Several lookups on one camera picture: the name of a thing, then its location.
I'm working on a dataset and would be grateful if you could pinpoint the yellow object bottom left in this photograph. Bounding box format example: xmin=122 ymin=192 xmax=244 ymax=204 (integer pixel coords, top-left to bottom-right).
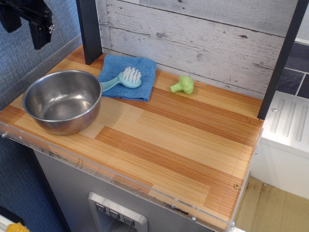
xmin=6 ymin=223 xmax=30 ymax=232

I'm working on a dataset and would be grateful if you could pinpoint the green toy broccoli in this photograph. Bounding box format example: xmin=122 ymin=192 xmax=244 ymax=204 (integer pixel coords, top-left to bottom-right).
xmin=170 ymin=75 xmax=194 ymax=94

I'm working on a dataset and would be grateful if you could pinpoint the grey toy fridge cabinet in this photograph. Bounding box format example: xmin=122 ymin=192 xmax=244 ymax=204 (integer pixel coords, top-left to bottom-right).
xmin=35 ymin=151 xmax=233 ymax=232

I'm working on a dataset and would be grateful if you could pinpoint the white toy sink unit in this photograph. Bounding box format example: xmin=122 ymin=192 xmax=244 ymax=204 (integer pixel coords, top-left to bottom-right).
xmin=250 ymin=91 xmax=309 ymax=199

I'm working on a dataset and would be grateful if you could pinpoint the dark right shelf post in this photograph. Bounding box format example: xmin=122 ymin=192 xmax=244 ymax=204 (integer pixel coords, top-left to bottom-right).
xmin=257 ymin=0 xmax=309 ymax=120

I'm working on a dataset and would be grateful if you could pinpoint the dark shelf post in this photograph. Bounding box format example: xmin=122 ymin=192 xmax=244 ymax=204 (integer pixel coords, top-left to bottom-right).
xmin=257 ymin=0 xmax=309 ymax=120
xmin=76 ymin=0 xmax=102 ymax=65

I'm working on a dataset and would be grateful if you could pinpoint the blue folded cloth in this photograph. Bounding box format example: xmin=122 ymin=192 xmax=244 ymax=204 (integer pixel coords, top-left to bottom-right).
xmin=98 ymin=55 xmax=156 ymax=102

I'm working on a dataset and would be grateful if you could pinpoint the clear acrylic edge guard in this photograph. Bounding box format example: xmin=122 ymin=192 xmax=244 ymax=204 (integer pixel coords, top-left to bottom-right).
xmin=0 ymin=120 xmax=264 ymax=230

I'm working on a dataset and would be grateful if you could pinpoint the stainless steel pot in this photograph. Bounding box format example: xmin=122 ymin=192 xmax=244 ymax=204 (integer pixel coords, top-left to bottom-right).
xmin=22 ymin=70 xmax=102 ymax=135

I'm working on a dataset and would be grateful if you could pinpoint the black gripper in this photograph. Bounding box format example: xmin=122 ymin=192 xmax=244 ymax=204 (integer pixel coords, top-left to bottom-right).
xmin=0 ymin=0 xmax=55 ymax=50

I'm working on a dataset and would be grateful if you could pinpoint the silver dispenser button panel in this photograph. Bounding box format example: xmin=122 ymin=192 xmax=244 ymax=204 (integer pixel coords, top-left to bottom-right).
xmin=88 ymin=192 xmax=148 ymax=232

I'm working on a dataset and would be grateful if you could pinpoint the light blue dish brush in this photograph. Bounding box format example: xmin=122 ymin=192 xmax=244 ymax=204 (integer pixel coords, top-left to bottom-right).
xmin=101 ymin=67 xmax=141 ymax=92

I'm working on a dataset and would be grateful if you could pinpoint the dark left shelf post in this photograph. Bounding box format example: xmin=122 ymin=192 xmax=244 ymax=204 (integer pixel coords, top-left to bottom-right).
xmin=76 ymin=0 xmax=102 ymax=65

